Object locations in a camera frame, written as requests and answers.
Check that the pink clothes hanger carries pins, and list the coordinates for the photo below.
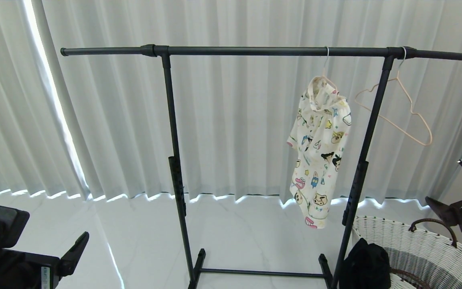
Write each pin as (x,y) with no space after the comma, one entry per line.
(404,94)
(327,54)

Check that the black clothes rack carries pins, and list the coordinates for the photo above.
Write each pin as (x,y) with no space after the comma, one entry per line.
(255,51)

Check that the cream printed garment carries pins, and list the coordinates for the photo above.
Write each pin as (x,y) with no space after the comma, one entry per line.
(319,160)

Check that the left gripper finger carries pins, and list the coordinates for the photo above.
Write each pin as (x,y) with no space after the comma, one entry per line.
(74,255)

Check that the white laundry basket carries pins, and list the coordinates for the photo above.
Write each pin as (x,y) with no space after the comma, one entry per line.
(415,245)

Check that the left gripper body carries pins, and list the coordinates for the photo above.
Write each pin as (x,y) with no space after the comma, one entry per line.
(14,273)

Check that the black garment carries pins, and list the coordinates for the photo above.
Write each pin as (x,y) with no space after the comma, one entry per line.
(365,265)

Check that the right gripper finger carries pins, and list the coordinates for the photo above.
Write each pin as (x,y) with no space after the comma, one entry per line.
(443,212)

